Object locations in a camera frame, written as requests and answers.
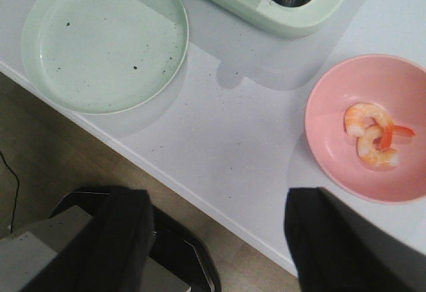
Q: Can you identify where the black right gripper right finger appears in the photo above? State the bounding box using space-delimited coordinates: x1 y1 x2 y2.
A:
284 188 425 291

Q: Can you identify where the black cable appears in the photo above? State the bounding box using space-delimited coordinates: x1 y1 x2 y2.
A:
0 150 20 233

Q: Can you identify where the pink plastic bowl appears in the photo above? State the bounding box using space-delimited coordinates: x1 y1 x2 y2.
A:
305 55 425 204

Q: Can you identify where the cooked orange shrimp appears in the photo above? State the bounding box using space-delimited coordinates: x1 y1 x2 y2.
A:
343 102 415 149
356 125 399 168

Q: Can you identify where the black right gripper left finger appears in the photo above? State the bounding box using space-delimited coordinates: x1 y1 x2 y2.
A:
23 190 154 291

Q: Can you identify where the mint green round plate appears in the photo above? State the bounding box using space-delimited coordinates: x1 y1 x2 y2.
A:
21 0 189 114

